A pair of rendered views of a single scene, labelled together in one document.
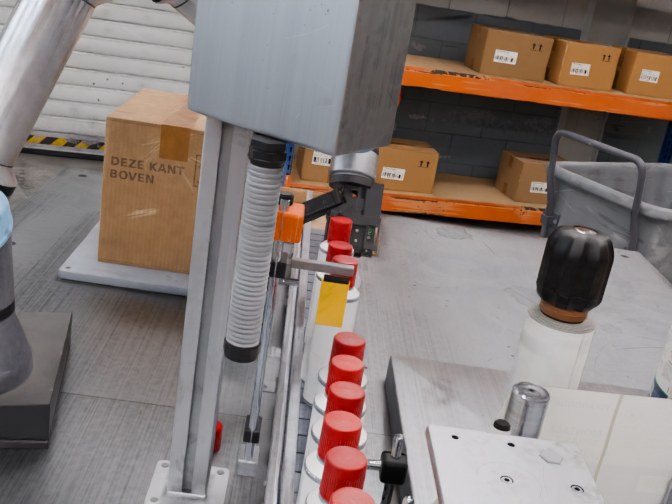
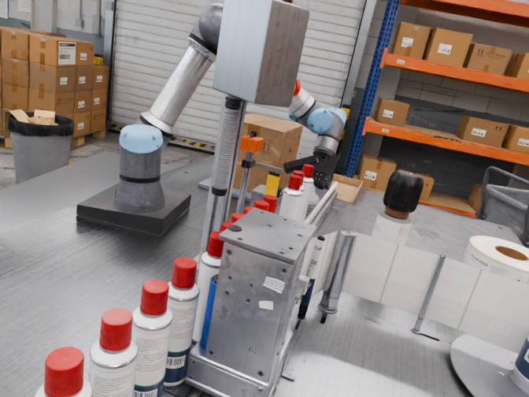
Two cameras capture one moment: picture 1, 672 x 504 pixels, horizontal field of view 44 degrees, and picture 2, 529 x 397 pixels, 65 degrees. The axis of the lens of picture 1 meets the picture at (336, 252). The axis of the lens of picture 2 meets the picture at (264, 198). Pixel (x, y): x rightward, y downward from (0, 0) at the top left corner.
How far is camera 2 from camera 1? 0.33 m
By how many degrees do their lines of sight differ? 18
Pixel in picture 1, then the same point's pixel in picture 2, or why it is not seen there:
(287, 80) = (242, 72)
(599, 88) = not seen: outside the picture
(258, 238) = (225, 139)
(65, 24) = (197, 67)
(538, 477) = (285, 228)
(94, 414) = (185, 232)
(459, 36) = (456, 121)
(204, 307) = not seen: hidden behind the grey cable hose
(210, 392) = (218, 218)
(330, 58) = (255, 61)
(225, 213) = not seen: hidden behind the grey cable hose
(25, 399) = (154, 216)
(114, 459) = (184, 248)
